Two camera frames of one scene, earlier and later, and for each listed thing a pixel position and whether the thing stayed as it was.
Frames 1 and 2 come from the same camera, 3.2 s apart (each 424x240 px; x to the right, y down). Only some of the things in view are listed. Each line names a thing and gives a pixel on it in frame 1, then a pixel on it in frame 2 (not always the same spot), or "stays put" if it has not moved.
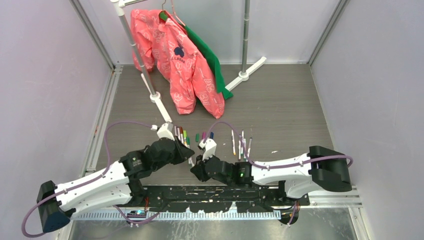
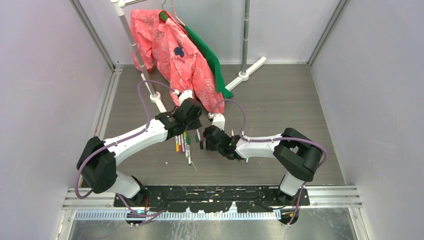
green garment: (210, 57) stays put
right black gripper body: (229, 181) -> (210, 146)
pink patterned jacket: (162, 41) stays put
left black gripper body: (174, 158) -> (193, 124)
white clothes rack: (244, 76) stays put
